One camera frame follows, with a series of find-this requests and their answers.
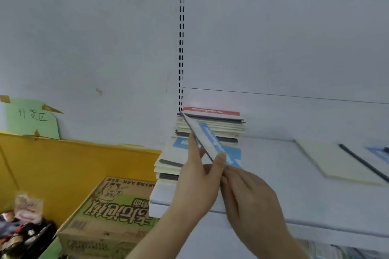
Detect person's left hand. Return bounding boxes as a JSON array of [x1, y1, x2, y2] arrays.
[[165, 133, 228, 229]]

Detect person's right hand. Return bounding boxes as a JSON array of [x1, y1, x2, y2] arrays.
[[220, 166, 289, 253]]

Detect blue-striped white notebook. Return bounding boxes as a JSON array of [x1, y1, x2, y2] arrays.
[[179, 111, 227, 164], [339, 143, 389, 183]]

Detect stack of notebooks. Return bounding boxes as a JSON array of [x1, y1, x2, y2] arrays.
[[153, 106, 247, 182]]

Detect plain cream notebook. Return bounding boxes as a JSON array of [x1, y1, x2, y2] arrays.
[[295, 138, 386, 187]]

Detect person's right forearm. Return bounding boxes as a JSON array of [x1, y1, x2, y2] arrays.
[[252, 224, 309, 259]]

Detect heap of small packets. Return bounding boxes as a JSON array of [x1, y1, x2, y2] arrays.
[[307, 240, 365, 259]]

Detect green printed cardboard box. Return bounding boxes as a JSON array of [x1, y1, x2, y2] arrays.
[[56, 176, 160, 259]]

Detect white slotted shelf upright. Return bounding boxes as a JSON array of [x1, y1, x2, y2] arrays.
[[177, 0, 185, 114]]

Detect white shelf back panel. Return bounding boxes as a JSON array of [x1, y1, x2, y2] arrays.
[[179, 0, 389, 159]]

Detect black plastic crate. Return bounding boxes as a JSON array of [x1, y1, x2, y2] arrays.
[[0, 218, 58, 259]]

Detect black basket of items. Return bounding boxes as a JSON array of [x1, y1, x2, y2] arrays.
[[0, 192, 46, 256]]

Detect green paper sign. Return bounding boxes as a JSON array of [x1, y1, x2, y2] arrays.
[[0, 95, 63, 140]]

